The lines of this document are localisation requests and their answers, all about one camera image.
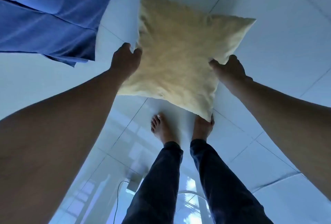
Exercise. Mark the person's right hand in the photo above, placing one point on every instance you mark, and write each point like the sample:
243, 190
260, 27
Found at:
232, 74

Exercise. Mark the person's left hand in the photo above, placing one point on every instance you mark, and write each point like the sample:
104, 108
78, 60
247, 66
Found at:
123, 61

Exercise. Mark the person's left thumb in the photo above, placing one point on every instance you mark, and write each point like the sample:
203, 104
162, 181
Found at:
137, 52

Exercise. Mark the person's right thumb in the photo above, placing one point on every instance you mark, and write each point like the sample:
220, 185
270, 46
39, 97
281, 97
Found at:
216, 64

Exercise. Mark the cream square pillow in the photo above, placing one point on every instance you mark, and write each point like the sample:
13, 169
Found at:
178, 58

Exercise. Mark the person's left forearm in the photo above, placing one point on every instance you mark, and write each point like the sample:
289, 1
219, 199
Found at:
51, 141

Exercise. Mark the person's right forearm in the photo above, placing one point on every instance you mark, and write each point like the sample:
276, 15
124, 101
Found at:
289, 128

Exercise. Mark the person's right bare foot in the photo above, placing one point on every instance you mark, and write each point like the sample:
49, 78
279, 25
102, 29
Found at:
202, 129

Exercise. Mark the person's bare foot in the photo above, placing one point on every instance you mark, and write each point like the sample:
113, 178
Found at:
163, 129
202, 129

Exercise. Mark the person's left bare foot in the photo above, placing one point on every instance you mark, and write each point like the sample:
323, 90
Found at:
163, 129

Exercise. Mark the blue bed sheet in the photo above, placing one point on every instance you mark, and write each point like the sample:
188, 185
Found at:
49, 14

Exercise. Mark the person's right leg dark jeans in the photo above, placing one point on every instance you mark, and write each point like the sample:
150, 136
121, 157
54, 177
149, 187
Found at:
222, 187

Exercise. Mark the person's leg dark jeans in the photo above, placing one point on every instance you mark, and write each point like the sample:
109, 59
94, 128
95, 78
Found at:
155, 187
222, 187

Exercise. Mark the person's left leg dark jeans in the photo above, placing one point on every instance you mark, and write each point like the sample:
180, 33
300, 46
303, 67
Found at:
155, 187

